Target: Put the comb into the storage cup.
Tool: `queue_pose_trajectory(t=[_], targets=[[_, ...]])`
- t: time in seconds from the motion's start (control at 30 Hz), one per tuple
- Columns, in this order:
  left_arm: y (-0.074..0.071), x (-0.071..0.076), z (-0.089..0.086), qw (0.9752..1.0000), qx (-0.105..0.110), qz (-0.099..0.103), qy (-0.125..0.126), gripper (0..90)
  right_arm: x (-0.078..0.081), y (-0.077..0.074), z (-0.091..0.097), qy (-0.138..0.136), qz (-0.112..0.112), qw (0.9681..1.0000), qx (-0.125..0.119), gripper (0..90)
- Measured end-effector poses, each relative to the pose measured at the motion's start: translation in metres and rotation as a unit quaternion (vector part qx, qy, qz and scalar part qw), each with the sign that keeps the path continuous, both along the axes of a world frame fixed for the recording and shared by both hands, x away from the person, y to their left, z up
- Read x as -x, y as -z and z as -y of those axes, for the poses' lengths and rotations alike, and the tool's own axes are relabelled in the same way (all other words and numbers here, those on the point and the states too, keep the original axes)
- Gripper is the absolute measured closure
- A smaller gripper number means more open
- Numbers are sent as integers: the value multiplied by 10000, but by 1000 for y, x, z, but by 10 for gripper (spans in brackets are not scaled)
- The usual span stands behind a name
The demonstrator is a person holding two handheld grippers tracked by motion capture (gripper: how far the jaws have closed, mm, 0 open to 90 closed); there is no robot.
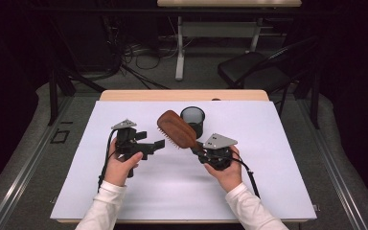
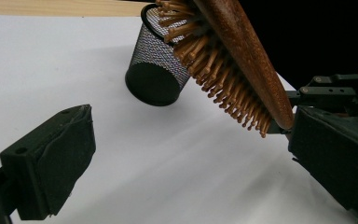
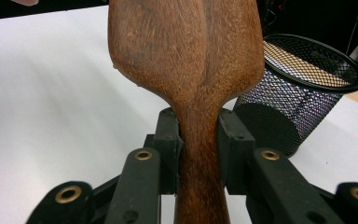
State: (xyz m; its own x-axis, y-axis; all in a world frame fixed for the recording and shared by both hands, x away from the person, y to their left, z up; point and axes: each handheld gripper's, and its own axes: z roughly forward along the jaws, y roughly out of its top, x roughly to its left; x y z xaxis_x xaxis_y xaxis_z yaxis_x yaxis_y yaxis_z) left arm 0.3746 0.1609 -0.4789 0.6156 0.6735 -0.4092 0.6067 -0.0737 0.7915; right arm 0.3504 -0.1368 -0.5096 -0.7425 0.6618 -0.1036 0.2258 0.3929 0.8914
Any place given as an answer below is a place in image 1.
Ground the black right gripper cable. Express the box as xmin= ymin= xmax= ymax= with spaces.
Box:
xmin=231 ymin=149 xmax=262 ymax=199

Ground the white table mat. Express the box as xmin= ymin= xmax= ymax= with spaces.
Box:
xmin=50 ymin=100 xmax=318 ymax=221

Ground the black folding chair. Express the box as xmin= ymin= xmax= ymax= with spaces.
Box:
xmin=217 ymin=34 xmax=321 ymax=118

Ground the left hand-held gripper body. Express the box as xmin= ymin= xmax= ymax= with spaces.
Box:
xmin=110 ymin=119 xmax=151 ymax=178

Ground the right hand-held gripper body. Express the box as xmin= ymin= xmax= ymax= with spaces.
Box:
xmin=200 ymin=132 xmax=239 ymax=172

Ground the white-legged desk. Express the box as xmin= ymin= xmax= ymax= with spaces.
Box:
xmin=156 ymin=0 xmax=303 ymax=81

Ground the black metal stand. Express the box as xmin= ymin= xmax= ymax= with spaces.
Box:
xmin=292 ymin=34 xmax=322 ymax=130
xmin=47 ymin=18 xmax=107 ymax=127

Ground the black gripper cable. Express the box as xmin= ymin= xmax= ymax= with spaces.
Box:
xmin=97 ymin=128 xmax=118 ymax=194
xmin=231 ymin=149 xmax=262 ymax=199

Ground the person's right hand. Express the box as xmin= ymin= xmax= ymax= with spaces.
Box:
xmin=203 ymin=145 xmax=243 ymax=194

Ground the tangle of floor cables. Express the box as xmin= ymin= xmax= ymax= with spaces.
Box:
xmin=102 ymin=15 xmax=195 ymax=91

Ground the person's left hand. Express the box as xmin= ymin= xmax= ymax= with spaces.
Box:
xmin=103 ymin=137 xmax=144 ymax=188

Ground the brown wooden hairbrush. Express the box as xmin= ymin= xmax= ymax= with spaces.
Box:
xmin=156 ymin=109 xmax=205 ymax=155

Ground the black mesh cup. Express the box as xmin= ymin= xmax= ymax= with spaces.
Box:
xmin=179 ymin=105 xmax=206 ymax=140

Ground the light wooden table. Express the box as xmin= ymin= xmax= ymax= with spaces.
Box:
xmin=57 ymin=89 xmax=311 ymax=224

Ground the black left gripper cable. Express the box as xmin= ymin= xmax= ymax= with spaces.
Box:
xmin=97 ymin=128 xmax=118 ymax=194

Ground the metal floor rail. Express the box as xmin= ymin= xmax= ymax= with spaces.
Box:
xmin=300 ymin=99 xmax=368 ymax=230
xmin=0 ymin=95 xmax=75 ymax=230

